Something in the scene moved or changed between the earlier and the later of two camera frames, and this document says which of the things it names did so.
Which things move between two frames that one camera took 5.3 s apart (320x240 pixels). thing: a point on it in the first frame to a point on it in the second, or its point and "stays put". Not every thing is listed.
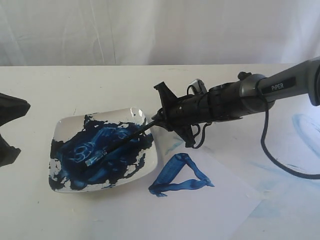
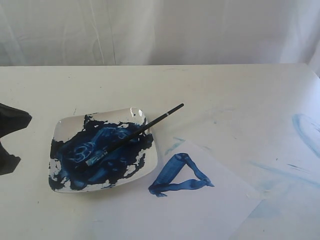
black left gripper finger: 11,108 to 12,119
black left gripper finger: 8,153 to 8,162
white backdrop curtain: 136,32 stays put
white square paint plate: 76,137 stays put
